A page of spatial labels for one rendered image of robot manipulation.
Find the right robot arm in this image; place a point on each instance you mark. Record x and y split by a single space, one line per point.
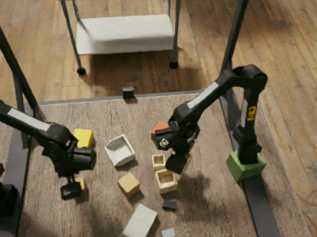
52 137

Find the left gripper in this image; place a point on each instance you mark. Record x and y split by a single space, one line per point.
177 161

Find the yellow rectangular block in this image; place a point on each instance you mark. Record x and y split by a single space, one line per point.
85 137

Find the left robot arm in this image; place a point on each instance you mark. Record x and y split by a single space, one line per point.
188 113

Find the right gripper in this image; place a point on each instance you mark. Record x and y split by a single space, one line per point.
72 189

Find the orange block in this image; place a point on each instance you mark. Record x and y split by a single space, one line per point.
159 126

